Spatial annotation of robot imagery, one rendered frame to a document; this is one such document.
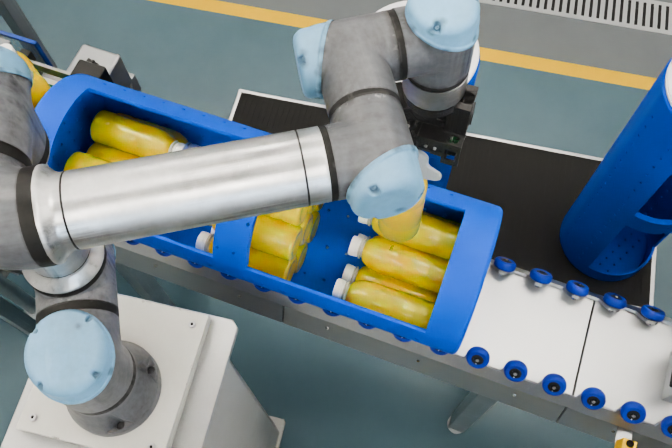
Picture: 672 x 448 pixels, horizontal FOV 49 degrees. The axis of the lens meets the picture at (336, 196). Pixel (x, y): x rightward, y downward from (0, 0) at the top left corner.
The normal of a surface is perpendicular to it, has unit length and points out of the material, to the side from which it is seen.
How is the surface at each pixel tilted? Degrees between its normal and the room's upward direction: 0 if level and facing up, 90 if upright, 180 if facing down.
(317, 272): 22
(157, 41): 0
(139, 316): 3
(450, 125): 91
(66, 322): 5
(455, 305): 41
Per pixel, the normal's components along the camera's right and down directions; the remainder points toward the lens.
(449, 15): -0.04, -0.42
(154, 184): 0.05, -0.24
